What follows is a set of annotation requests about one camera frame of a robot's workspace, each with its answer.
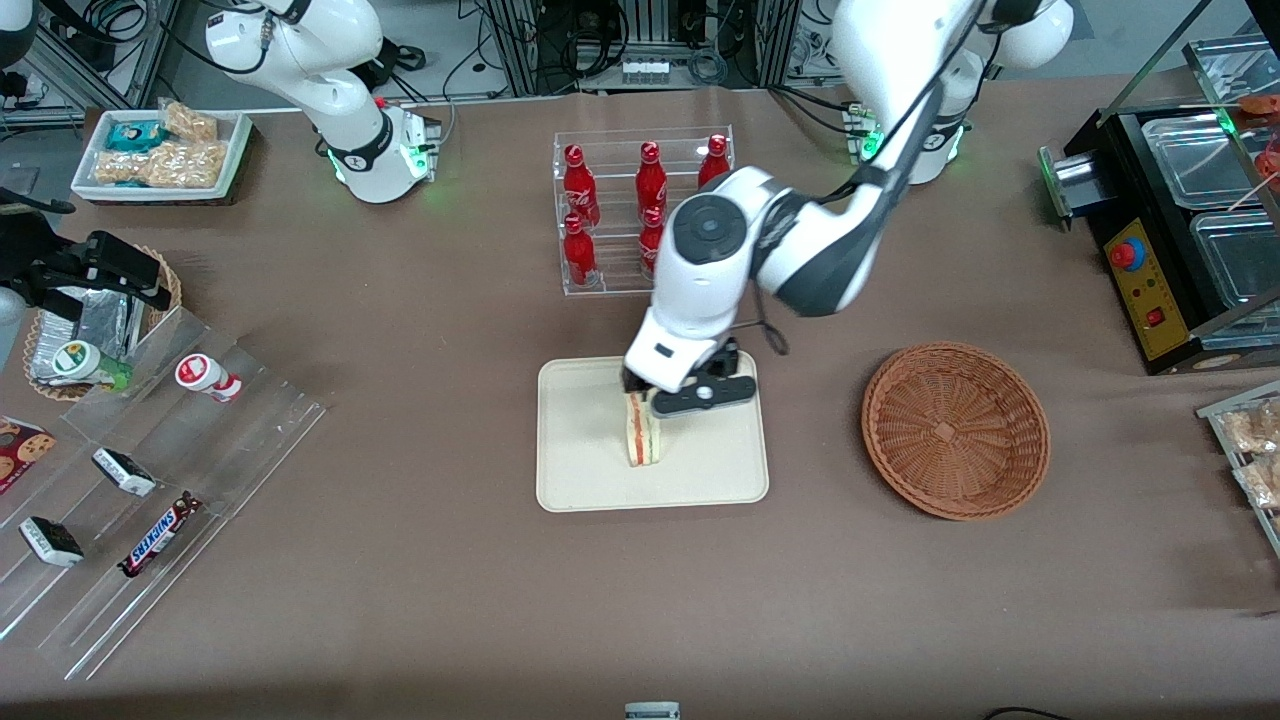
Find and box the large rice cracker bag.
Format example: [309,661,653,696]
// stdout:
[145,140,229,189]

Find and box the clear bag of pastries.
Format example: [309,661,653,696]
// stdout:
[1222,400,1280,457]
[1235,455,1280,511]

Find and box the black food warmer appliance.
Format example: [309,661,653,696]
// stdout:
[1038,35,1280,377]

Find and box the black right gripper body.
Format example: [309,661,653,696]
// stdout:
[0,212,93,303]

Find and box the triangular sandwich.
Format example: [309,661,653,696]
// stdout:
[624,392,663,468]

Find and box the clear acrylic bottle rack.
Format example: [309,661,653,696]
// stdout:
[553,125,735,297]

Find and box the aluminium frame rack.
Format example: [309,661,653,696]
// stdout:
[488,0,803,97]

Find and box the steel food pan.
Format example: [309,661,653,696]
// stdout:
[1143,113,1253,211]
[1190,208,1280,313]

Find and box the small rice cracker bag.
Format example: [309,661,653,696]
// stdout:
[160,100,219,143]
[95,150,151,186]

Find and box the beige plastic tray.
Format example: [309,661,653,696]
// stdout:
[537,350,770,513]

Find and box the brown wicker basket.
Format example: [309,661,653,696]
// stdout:
[861,342,1051,521]

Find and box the silver foil bag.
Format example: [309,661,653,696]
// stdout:
[30,288,147,386]

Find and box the red cola bottle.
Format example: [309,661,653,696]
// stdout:
[636,141,669,216]
[697,134,731,191]
[562,213,599,289]
[563,144,602,229]
[639,207,669,282]

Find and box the teal snack packet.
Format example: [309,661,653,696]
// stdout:
[105,120,167,153]

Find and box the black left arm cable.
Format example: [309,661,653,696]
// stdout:
[748,0,1001,357]

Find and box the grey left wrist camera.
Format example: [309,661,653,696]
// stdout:
[650,340,758,419]

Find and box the white rectangular snack tray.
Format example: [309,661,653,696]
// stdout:
[70,108,253,204]

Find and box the green label yogurt bottle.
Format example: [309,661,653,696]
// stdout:
[52,340,133,393]

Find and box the small woven basket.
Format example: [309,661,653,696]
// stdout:
[22,245,183,403]

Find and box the clear acrylic stepped stand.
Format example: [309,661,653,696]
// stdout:
[0,305,329,681]

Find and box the snickers chocolate bar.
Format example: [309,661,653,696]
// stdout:
[118,490,203,579]

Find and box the black white snack bar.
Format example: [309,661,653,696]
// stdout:
[92,447,158,498]
[19,516,85,569]

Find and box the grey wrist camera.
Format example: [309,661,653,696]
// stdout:
[650,340,758,419]
[0,288,27,373]

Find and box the grey metal snack tray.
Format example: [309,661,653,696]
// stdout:
[1197,380,1280,557]

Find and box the red label yogurt bottle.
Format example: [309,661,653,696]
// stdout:
[175,353,244,404]

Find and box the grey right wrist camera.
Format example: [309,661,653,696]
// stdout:
[0,288,27,373]

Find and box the chocolate chip cookie pack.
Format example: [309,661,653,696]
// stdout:
[0,415,58,496]

